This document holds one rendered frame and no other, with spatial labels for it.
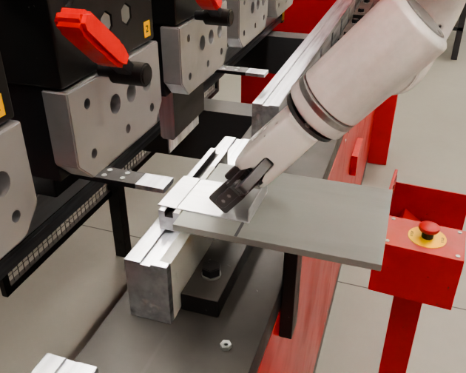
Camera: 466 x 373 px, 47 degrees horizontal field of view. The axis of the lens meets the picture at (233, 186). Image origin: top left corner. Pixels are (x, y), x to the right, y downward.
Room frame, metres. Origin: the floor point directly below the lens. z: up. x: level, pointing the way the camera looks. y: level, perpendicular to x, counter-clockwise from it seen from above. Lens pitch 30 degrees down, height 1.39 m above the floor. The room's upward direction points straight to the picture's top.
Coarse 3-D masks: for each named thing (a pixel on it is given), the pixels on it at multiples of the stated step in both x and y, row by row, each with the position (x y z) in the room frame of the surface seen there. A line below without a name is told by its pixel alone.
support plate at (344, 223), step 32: (288, 192) 0.65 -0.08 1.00; (320, 192) 0.65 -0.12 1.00; (352, 192) 0.65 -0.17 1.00; (384, 192) 0.65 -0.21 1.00; (192, 224) 0.57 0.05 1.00; (224, 224) 0.57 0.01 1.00; (256, 224) 0.57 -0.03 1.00; (288, 224) 0.57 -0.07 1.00; (320, 224) 0.57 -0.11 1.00; (352, 224) 0.57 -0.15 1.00; (384, 224) 0.57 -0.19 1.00; (320, 256) 0.51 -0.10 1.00; (352, 256) 0.50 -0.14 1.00
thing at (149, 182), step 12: (108, 168) 0.71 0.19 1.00; (36, 180) 0.66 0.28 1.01; (48, 180) 0.66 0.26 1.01; (72, 180) 0.70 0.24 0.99; (96, 180) 0.68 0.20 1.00; (108, 180) 0.68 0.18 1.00; (120, 180) 0.67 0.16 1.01; (132, 180) 0.67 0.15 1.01; (144, 180) 0.67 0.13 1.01; (156, 180) 0.67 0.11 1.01; (168, 180) 0.67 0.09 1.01; (36, 192) 0.67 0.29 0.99; (48, 192) 0.66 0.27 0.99; (60, 192) 0.66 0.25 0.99
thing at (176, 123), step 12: (168, 96) 0.61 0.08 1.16; (180, 96) 0.63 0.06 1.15; (192, 96) 0.66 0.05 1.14; (168, 108) 0.61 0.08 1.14; (180, 108) 0.63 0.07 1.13; (192, 108) 0.66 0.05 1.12; (168, 120) 0.61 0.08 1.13; (180, 120) 0.63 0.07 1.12; (192, 120) 0.66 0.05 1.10; (168, 132) 0.61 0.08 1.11; (180, 132) 0.64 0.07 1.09; (168, 144) 0.61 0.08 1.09
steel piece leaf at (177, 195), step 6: (180, 180) 0.68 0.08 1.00; (186, 180) 0.68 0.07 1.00; (192, 180) 0.68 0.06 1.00; (198, 180) 0.68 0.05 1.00; (174, 186) 0.66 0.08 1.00; (180, 186) 0.66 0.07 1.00; (186, 186) 0.66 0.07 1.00; (192, 186) 0.66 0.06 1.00; (174, 192) 0.64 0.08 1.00; (180, 192) 0.64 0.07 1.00; (186, 192) 0.64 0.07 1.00; (168, 198) 0.63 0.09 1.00; (174, 198) 0.63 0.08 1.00; (180, 198) 0.63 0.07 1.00; (162, 204) 0.61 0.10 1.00; (168, 204) 0.61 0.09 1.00; (174, 204) 0.61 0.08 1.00
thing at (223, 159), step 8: (208, 152) 0.77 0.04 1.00; (224, 152) 0.77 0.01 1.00; (200, 160) 0.75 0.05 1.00; (208, 160) 0.76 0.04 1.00; (216, 160) 0.75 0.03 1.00; (224, 160) 0.77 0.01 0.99; (200, 168) 0.72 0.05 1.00; (208, 168) 0.72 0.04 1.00; (192, 176) 0.69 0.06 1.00; (200, 176) 0.71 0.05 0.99; (160, 208) 0.61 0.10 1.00; (168, 208) 0.61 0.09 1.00; (160, 216) 0.60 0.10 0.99; (168, 216) 0.60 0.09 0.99; (176, 216) 0.59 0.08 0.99; (160, 224) 0.60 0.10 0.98; (168, 224) 0.60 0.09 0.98
